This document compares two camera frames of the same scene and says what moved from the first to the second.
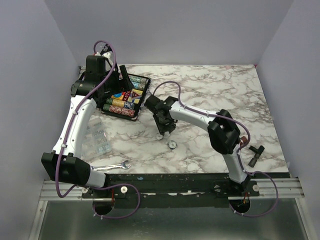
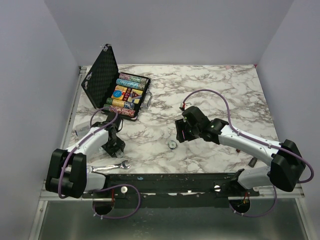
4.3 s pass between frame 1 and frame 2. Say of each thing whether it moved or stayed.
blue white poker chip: stayed
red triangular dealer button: stayed
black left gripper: moved
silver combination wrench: stayed
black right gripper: moved
